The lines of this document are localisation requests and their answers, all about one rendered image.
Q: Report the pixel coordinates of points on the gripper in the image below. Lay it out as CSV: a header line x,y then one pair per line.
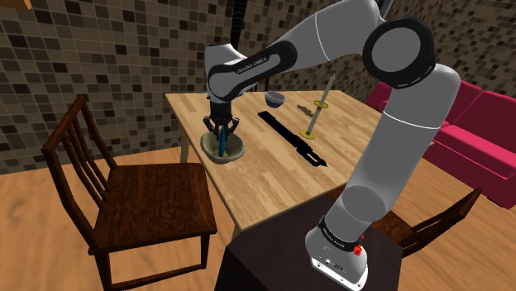
x,y
220,112

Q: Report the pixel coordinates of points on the blue pen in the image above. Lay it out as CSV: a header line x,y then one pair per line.
x,y
221,140

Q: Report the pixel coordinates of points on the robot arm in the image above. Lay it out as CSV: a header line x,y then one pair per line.
x,y
399,133

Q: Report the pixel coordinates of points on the grey-beige bowl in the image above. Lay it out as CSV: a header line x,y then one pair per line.
x,y
233,150

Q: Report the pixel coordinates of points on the small blue bowl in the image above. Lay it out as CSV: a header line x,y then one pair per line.
x,y
274,99

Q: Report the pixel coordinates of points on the light wooden table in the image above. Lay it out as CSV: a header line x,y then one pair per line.
x,y
266,169

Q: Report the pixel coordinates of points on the long black knife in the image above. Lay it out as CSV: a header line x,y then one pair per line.
x,y
291,137

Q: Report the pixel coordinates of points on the grey rod with yellow discs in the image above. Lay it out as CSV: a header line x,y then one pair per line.
x,y
318,109

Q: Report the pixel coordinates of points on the dark wooden chair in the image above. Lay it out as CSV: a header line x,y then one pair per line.
x,y
423,229
149,201

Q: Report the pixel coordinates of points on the dark robot stand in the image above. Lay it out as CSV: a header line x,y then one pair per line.
x,y
278,250

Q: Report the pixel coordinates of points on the crimson sofa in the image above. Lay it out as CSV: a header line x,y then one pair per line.
x,y
475,137

